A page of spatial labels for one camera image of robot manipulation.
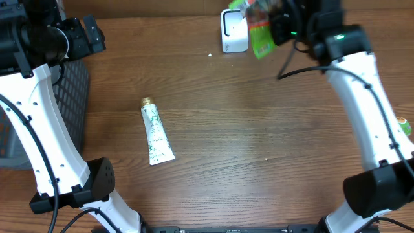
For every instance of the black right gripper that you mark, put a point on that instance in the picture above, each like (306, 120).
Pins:
(281, 35)

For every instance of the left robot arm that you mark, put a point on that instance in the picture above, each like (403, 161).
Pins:
(35, 36)

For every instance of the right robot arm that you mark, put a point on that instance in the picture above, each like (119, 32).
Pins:
(344, 54)

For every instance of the white tube with gold cap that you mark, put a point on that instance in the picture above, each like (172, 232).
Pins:
(158, 144)

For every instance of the green instant noodle cup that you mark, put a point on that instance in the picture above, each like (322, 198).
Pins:
(404, 124)

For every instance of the green snack bag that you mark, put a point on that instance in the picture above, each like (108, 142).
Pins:
(257, 16)

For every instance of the white barcode scanner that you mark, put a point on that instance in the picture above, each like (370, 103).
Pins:
(234, 31)

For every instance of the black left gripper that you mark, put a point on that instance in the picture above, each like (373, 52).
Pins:
(76, 28)

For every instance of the gray plastic shopping basket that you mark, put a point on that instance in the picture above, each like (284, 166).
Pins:
(71, 94)

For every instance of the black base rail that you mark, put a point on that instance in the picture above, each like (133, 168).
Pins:
(288, 229)

